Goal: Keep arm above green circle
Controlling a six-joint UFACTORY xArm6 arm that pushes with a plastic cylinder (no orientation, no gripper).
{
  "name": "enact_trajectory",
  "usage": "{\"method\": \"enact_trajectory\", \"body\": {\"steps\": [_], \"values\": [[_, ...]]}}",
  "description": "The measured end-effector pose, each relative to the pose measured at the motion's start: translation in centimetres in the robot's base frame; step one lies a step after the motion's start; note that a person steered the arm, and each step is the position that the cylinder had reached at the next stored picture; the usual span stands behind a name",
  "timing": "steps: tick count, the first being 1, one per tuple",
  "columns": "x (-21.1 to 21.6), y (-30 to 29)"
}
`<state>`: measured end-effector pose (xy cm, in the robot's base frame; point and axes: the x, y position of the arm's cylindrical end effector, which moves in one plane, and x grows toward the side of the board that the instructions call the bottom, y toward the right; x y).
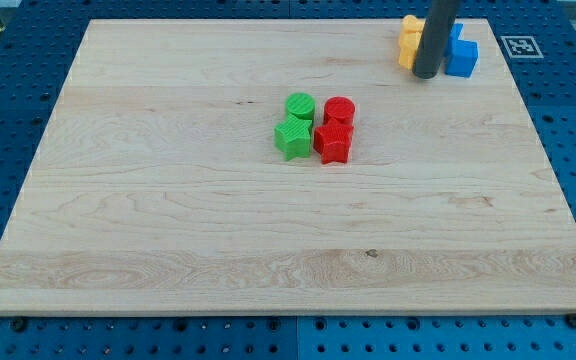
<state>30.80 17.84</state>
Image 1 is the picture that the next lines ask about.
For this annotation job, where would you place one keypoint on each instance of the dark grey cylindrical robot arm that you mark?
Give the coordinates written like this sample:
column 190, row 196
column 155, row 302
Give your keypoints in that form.
column 434, row 38

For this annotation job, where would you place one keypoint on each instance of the green star block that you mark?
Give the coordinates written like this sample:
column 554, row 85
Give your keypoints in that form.
column 293, row 137

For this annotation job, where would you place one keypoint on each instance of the red star block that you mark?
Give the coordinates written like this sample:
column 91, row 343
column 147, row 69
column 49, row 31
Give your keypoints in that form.
column 333, row 142

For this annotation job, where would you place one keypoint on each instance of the green cylinder block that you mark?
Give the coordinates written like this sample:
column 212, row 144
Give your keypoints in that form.
column 300, row 105

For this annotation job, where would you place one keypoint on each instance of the red cylinder block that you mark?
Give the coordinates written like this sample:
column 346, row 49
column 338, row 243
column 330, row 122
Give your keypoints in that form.
column 340, row 110

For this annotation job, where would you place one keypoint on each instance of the light wooden board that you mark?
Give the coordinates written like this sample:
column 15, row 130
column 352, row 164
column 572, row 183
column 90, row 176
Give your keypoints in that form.
column 157, row 189

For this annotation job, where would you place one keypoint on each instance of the yellow block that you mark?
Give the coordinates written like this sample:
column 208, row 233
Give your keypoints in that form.
column 409, row 40

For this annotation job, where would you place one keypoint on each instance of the blue block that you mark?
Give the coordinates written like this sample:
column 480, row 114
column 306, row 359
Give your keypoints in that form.
column 461, row 55

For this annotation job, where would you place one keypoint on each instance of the white fiducial marker tag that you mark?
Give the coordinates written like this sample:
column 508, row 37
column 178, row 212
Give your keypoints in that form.
column 521, row 47

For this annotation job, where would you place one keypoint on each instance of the black bolt left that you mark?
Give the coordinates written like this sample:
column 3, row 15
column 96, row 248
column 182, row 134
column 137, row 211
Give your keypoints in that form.
column 18, row 324

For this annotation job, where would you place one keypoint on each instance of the black bolt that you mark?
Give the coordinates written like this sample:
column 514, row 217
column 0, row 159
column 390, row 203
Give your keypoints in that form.
column 18, row 324
column 570, row 320

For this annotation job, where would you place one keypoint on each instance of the black bolt right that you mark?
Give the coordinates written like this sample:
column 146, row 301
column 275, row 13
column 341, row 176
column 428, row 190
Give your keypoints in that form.
column 570, row 320

